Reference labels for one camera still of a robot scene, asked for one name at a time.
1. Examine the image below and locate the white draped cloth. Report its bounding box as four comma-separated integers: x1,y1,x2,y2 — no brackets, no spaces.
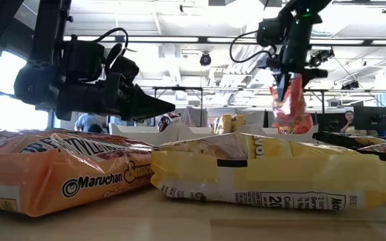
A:
236,108,271,128

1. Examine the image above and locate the black ceiling device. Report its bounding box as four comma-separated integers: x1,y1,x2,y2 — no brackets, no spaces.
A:
308,48,335,68

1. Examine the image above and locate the black monitor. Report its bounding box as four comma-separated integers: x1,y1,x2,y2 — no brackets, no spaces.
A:
352,105,386,131

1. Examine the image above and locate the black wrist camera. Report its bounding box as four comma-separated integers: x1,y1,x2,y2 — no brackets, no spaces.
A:
255,15,286,48
60,35,106,83

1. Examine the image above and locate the large bright window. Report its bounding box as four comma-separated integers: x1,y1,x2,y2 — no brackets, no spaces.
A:
0,50,52,132

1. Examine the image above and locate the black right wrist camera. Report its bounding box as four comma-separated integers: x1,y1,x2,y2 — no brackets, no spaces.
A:
255,15,286,48

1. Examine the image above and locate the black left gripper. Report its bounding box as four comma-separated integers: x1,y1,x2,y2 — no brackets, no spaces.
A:
56,55,176,122

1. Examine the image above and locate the person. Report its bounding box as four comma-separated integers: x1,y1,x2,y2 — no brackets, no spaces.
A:
339,109,357,134
74,112,109,134

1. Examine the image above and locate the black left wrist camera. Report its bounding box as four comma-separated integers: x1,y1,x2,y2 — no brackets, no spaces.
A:
60,35,106,83

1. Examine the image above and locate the white plastic bin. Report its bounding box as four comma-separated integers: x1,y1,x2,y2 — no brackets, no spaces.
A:
178,124,247,141
108,122,181,147
243,124,320,145

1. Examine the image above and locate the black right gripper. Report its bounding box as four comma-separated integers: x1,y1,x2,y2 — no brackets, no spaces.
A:
258,18,328,102

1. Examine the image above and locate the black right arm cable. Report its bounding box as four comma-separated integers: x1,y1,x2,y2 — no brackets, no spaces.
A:
229,29,277,64

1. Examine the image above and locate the black rig camera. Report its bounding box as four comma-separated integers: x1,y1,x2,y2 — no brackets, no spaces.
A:
199,52,212,67

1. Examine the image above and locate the black metal stand frame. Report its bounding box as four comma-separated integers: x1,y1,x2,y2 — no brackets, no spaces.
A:
152,86,204,127

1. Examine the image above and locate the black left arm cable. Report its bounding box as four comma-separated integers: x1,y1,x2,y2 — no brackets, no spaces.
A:
90,26,139,54

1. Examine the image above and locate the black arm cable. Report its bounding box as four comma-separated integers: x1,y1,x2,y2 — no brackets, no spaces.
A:
90,26,139,54
229,29,277,64

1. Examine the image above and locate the grey draped cloth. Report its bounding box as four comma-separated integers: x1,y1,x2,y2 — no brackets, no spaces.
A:
176,106,210,128

